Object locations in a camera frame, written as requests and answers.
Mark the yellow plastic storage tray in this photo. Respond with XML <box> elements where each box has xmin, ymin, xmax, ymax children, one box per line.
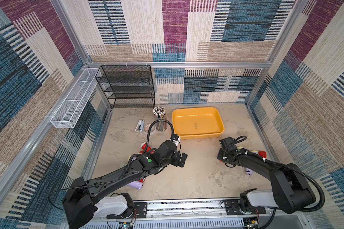
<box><xmin>172</xmin><ymin>107</ymin><xmax>225</xmax><ymax>139</ymax></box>

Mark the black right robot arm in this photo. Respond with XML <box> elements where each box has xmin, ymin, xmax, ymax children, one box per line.
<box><xmin>217</xmin><ymin>135</ymin><xmax>325</xmax><ymax>229</ymax></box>

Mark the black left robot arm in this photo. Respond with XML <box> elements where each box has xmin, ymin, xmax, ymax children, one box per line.
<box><xmin>61</xmin><ymin>130</ymin><xmax>187</xmax><ymax>229</ymax></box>

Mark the red flashlight far right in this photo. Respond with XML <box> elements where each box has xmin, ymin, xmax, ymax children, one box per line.
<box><xmin>258</xmin><ymin>151</ymin><xmax>267</xmax><ymax>158</ymax></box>

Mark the beige tape roll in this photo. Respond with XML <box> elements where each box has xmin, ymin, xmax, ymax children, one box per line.
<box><xmin>143</xmin><ymin>123</ymin><xmax>156</xmax><ymax>135</ymax></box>

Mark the grey white stapler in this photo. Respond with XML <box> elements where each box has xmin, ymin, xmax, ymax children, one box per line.
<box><xmin>135</xmin><ymin>119</ymin><xmax>144</xmax><ymax>133</ymax></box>

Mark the mesh cup of pencils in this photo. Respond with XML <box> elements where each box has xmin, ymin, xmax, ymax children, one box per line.
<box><xmin>153</xmin><ymin>106</ymin><xmax>167</xmax><ymax>132</ymax></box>

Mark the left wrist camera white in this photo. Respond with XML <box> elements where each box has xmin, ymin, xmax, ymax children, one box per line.
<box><xmin>171</xmin><ymin>134</ymin><xmax>181</xmax><ymax>147</ymax></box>

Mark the aluminium front rail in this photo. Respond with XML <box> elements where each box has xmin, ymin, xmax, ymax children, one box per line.
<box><xmin>62</xmin><ymin>196</ymin><xmax>307</xmax><ymax>221</ymax></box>

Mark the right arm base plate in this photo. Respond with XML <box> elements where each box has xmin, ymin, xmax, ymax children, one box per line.
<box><xmin>220</xmin><ymin>199</ymin><xmax>267</xmax><ymax>216</ymax></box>

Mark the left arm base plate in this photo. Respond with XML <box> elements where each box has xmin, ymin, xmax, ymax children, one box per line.
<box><xmin>107</xmin><ymin>202</ymin><xmax>148</xmax><ymax>219</ymax></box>

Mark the black wire mesh shelf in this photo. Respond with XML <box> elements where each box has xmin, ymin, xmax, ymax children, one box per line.
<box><xmin>96</xmin><ymin>65</ymin><xmax>155</xmax><ymax>108</ymax></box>

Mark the white wire mesh basket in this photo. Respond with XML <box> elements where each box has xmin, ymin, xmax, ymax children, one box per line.
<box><xmin>50</xmin><ymin>68</ymin><xmax>98</xmax><ymax>129</ymax></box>

